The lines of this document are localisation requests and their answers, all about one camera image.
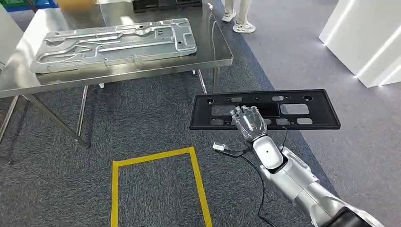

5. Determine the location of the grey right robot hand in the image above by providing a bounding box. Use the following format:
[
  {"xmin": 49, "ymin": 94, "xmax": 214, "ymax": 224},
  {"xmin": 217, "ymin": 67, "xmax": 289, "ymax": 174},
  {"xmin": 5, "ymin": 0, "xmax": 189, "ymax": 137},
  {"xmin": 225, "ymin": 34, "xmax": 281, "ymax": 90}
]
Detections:
[{"xmin": 230, "ymin": 105, "xmax": 269, "ymax": 143}]

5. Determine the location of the black plastic panel with cutouts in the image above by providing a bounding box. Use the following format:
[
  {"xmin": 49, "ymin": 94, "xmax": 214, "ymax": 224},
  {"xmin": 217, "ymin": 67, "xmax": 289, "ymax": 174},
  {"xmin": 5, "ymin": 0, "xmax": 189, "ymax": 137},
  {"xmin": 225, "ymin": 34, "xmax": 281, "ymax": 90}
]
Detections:
[{"xmin": 189, "ymin": 89, "xmax": 341, "ymax": 131}]

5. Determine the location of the stainless steel table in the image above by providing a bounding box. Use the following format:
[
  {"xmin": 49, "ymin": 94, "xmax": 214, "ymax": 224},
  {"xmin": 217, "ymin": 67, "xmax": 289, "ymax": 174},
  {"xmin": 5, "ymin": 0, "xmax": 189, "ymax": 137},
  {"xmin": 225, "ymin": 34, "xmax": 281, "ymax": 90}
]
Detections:
[{"xmin": 0, "ymin": 1, "xmax": 235, "ymax": 150}]

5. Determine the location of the person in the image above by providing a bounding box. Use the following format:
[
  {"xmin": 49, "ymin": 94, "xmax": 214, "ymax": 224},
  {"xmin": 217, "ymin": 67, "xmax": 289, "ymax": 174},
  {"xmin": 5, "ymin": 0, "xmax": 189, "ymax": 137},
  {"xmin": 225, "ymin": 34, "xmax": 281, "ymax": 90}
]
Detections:
[{"xmin": 220, "ymin": 0, "xmax": 257, "ymax": 34}]

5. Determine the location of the white cabinet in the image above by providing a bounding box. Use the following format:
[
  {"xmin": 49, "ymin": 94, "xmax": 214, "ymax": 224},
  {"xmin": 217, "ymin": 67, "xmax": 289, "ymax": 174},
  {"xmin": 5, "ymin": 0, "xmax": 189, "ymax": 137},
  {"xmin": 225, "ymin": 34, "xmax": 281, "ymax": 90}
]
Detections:
[{"xmin": 318, "ymin": 0, "xmax": 401, "ymax": 88}]

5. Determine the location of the black crate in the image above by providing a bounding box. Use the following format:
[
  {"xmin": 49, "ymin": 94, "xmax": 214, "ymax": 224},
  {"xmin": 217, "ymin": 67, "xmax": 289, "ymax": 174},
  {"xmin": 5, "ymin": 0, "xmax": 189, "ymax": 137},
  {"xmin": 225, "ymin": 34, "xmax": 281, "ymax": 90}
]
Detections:
[{"xmin": 131, "ymin": 0, "xmax": 204, "ymax": 14}]

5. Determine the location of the large stamped metal panel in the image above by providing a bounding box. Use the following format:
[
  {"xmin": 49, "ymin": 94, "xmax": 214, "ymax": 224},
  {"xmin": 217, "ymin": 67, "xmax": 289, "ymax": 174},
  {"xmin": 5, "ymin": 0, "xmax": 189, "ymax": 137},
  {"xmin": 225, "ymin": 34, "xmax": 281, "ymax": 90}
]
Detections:
[{"xmin": 30, "ymin": 17, "xmax": 198, "ymax": 75}]

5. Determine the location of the orange box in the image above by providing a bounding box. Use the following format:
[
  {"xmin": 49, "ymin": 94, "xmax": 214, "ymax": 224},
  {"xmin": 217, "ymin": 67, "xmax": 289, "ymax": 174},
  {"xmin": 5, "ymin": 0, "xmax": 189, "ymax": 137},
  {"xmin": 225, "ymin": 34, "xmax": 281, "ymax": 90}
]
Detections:
[{"xmin": 56, "ymin": 0, "xmax": 96, "ymax": 12}]

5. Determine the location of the blue crate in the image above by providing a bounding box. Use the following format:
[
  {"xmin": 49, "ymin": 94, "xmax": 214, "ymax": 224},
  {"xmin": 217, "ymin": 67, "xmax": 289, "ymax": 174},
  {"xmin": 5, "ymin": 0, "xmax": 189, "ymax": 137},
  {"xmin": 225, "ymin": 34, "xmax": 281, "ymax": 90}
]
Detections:
[{"xmin": 6, "ymin": 0, "xmax": 59, "ymax": 12}]

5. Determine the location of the white board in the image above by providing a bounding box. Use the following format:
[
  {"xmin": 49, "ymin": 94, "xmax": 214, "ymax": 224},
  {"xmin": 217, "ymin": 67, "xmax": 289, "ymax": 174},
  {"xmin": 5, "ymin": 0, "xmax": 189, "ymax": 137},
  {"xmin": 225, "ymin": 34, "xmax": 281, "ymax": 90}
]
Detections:
[{"xmin": 0, "ymin": 4, "xmax": 25, "ymax": 67}]

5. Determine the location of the thin short black cable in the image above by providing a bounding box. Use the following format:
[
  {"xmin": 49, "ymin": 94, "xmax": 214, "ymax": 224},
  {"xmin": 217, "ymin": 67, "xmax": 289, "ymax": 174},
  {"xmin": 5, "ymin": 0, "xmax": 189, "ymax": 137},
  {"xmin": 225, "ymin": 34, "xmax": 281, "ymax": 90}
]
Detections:
[{"xmin": 281, "ymin": 126, "xmax": 289, "ymax": 153}]

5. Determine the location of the long black cable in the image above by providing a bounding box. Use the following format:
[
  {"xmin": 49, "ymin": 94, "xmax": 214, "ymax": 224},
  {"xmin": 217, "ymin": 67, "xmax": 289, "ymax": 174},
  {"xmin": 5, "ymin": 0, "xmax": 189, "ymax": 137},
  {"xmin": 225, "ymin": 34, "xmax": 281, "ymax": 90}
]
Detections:
[{"xmin": 219, "ymin": 148, "xmax": 278, "ymax": 227}]

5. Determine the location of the yellow floor tape frame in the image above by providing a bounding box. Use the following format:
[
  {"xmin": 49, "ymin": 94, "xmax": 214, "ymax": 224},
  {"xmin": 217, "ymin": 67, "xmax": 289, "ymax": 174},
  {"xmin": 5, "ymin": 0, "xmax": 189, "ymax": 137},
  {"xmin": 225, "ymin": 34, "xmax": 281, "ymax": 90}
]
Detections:
[{"xmin": 110, "ymin": 146, "xmax": 213, "ymax": 227}]

